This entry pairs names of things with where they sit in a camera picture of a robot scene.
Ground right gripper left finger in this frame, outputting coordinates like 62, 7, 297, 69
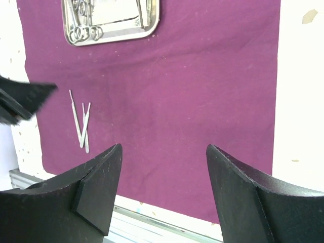
1, 144, 123, 243

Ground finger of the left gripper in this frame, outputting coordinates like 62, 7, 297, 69
1, 77, 57, 125

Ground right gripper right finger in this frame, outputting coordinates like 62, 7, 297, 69
206, 144, 323, 243

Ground steel scalpel handle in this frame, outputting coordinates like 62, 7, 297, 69
82, 103, 89, 153
79, 102, 91, 148
69, 90, 82, 142

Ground purple surgical cloth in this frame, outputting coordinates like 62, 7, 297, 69
17, 1, 280, 223

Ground steel instrument tray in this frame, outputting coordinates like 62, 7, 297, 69
61, 0, 160, 47

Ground steel scissors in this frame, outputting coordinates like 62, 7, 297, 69
66, 0, 103, 44

